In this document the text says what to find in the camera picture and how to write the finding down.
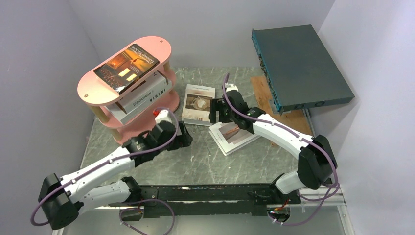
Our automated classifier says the dark orange Edward Tulane novel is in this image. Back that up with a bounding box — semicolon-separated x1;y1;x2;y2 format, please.
93;43;159;94

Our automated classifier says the white Insoia travel book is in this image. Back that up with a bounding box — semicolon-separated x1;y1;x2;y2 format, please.
104;81;172;124

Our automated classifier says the pink three-tier shelf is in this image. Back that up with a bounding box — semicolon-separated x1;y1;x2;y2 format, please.
77;36;180;144

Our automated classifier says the white fashion cover magazine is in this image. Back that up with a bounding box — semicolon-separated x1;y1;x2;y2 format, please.
208;122;260;156

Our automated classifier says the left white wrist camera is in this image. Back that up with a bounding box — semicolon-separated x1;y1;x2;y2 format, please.
155;109;178;125

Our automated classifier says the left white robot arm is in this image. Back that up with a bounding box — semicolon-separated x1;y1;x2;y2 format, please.
30;120;193;230

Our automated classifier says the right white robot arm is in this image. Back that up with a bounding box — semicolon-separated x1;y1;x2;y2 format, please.
209;90;337;203

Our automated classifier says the white Decorate Furniture book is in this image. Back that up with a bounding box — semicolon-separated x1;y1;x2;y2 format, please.
115;72;165;114

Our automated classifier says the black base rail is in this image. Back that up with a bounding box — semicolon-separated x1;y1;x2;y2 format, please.
111;183;301;218

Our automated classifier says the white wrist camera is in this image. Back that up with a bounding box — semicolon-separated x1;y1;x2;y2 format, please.
155;109;178;125
222;83;239;94

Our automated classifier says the brown wooden board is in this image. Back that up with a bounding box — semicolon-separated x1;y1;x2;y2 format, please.
250;76;314;136

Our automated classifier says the dark teal flat box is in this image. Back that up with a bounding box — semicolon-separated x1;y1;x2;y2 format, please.
251;24;355;114

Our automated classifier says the beige cup cover book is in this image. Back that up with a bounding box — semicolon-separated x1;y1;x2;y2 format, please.
182;84;215;126

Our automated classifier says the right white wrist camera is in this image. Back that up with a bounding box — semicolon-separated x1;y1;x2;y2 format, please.
222;83;239;94

